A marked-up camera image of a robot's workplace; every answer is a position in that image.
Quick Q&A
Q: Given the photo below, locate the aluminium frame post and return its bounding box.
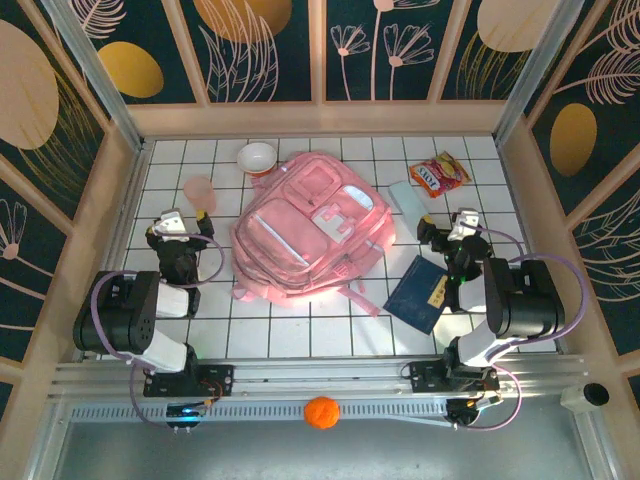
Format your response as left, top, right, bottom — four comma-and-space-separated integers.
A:
39, 0, 151, 151
492, 0, 586, 146

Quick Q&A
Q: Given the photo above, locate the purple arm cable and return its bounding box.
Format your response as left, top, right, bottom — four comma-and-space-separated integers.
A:
452, 224, 587, 432
91, 232, 225, 430

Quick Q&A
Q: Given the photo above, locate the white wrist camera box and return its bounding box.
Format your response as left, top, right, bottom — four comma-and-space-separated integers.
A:
152, 209, 189, 239
452, 209, 481, 239

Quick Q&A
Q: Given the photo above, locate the navy blue notebook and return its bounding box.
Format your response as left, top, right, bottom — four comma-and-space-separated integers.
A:
382, 254, 450, 335

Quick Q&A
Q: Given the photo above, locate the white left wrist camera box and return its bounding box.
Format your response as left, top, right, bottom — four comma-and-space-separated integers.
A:
152, 209, 189, 239

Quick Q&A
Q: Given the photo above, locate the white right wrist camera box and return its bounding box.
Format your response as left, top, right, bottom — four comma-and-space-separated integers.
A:
452, 209, 481, 239

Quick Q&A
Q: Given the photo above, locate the red orange snack packet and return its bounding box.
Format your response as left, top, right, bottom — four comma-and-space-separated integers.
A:
408, 152, 474, 200

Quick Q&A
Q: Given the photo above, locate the white bowl orange base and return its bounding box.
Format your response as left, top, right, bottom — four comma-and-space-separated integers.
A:
236, 142, 278, 176

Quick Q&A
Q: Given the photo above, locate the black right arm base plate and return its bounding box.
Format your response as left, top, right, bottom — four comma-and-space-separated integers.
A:
408, 360, 501, 394

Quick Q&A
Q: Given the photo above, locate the orange ball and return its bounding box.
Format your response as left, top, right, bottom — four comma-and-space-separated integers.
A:
303, 395, 341, 430

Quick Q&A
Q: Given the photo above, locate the translucent pink plastic cup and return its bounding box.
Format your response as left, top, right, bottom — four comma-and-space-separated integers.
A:
182, 174, 218, 214

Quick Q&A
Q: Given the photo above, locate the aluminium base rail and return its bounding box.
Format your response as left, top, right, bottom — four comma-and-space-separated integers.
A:
49, 353, 591, 401

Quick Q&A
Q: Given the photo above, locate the pink school backpack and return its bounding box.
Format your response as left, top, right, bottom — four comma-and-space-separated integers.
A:
229, 151, 396, 319

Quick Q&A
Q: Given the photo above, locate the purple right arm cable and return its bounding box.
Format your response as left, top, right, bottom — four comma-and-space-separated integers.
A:
452, 224, 587, 432

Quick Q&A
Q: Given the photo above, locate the perforated metal strip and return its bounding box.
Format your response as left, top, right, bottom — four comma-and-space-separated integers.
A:
69, 402, 451, 424

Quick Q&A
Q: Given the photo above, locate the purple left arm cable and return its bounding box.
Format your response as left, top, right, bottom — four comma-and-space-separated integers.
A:
91, 232, 225, 430

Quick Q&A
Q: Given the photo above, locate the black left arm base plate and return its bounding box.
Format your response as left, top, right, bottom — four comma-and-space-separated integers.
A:
143, 363, 236, 399

